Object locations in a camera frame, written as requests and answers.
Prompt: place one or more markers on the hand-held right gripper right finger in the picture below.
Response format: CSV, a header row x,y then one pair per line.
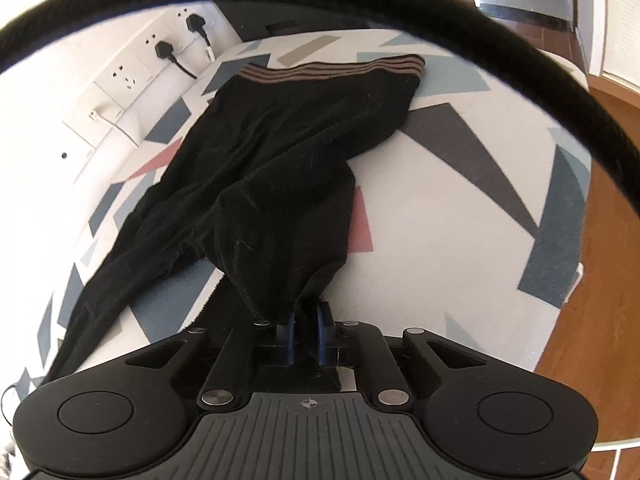
x,y
324,335

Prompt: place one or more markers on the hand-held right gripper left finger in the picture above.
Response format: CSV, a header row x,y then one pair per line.
x,y
289,335

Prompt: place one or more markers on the black pants with striped waistband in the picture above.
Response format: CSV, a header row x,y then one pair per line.
x,y
275,160

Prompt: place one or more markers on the geometric patterned tablecloth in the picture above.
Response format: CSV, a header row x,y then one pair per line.
x,y
450,210

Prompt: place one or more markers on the white door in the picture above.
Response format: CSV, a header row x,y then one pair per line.
x,y
622,20

